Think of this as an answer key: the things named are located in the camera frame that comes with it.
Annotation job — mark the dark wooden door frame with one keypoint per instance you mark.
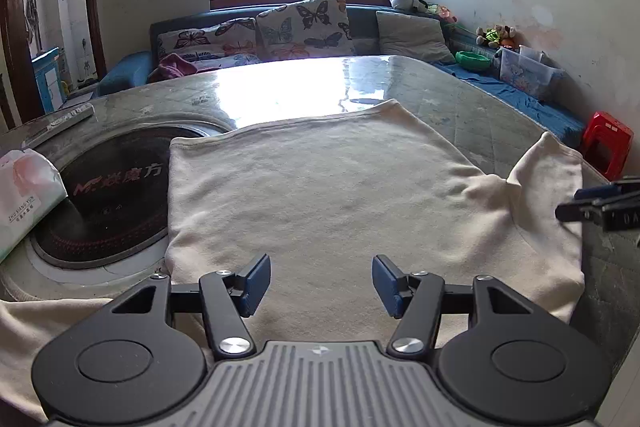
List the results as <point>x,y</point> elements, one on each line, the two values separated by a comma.
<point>92,7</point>

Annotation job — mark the pink crumpled cloth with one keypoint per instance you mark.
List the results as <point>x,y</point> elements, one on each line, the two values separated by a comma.
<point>172,68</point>

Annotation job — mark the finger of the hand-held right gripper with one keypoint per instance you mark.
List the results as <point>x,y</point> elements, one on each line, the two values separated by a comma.
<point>597,192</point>
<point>580,211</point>

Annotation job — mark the cream knit garment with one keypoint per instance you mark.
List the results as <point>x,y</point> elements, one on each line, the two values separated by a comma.
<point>320,187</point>

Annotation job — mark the blue corner sofa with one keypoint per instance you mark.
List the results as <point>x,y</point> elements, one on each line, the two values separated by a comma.
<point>120,74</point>

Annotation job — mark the red plastic stool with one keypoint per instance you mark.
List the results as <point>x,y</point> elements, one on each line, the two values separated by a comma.
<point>605,139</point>

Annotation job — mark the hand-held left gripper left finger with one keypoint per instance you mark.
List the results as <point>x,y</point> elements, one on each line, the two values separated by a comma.
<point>256,283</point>

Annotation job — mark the small butterfly print pillow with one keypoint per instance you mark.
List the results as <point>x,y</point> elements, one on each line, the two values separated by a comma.
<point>205,38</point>

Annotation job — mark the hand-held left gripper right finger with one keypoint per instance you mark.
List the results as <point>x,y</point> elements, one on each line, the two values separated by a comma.
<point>386,286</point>

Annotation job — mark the blue sofa blanket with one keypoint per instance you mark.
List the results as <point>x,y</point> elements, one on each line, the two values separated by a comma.
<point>530,107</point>

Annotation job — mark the green plastic bowl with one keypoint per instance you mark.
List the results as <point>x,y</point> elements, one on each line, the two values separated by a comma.
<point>472,61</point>

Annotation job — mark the colourful small toy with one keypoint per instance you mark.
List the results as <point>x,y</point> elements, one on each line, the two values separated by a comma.
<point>442,13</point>

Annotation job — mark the flat butterfly print cushion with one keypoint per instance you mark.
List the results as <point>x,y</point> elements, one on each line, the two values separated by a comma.
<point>227,61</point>

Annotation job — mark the large butterfly print pillow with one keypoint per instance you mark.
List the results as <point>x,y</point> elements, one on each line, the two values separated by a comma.
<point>305,24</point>

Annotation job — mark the grey plain pillow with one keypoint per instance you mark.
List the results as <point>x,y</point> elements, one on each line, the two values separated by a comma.
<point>412,37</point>

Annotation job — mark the grey remote control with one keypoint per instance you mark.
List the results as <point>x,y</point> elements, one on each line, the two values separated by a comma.
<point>70,115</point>

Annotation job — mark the black round induction cooktop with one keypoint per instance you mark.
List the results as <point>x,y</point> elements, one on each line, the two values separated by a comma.
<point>110,207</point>

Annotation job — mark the clear plastic storage box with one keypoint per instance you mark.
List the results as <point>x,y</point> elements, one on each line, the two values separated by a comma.
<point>527,72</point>

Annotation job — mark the white tissue pack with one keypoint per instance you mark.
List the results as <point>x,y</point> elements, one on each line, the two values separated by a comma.
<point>25,202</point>

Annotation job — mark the blue and white cabinet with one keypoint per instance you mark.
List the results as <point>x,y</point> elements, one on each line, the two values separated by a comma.
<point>47,82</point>

